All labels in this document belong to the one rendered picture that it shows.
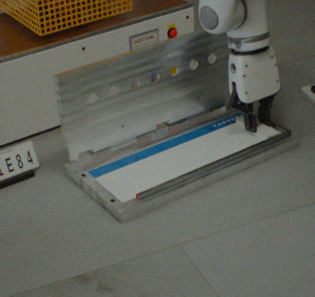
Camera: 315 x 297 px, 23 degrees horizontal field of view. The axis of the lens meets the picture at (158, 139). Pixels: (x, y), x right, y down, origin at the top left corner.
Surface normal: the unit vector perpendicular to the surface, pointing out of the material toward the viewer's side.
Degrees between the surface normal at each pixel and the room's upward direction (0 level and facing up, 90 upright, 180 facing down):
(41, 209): 0
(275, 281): 0
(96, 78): 83
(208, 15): 88
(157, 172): 0
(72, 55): 90
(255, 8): 78
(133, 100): 83
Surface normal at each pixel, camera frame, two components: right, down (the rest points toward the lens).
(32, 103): 0.57, 0.41
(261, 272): -0.03, -0.86
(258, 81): 0.55, 0.22
